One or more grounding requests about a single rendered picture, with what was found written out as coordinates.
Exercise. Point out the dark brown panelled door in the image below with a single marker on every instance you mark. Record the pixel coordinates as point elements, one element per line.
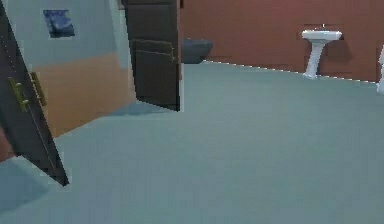
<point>154,66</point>

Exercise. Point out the dark blue bin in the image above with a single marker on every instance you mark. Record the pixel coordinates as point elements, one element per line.
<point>195,50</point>

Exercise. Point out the dark brown room door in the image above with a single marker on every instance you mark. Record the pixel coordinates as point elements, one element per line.
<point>23,126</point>

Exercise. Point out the white toilet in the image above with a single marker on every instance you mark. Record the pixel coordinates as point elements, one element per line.
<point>381,73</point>

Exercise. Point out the white pedestal sink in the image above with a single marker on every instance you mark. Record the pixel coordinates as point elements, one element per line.
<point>317,50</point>

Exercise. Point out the blue framed wall picture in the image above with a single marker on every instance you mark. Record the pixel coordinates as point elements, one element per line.
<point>59,23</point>

